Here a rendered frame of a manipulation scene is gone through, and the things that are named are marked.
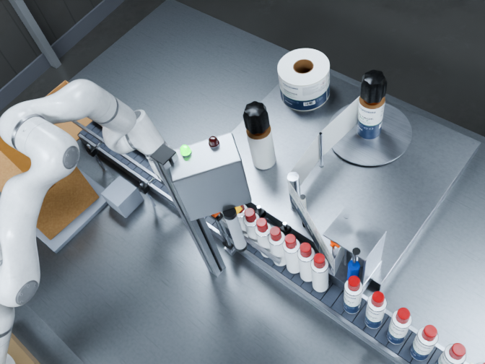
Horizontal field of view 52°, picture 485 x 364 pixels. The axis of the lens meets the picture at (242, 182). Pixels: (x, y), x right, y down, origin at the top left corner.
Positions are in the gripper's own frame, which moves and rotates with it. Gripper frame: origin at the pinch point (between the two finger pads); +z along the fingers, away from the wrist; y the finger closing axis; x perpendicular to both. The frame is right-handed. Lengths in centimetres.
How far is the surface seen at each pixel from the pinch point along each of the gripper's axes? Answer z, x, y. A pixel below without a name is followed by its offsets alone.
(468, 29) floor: 94, 17, 231
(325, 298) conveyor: 28, -59, -3
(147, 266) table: 13.2, -3.1, -28.6
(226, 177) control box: -32, -55, -8
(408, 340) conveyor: 37, -84, 1
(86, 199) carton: -4.9, 28.4, -24.7
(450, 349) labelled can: 23, -100, -1
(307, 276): 22, -54, -1
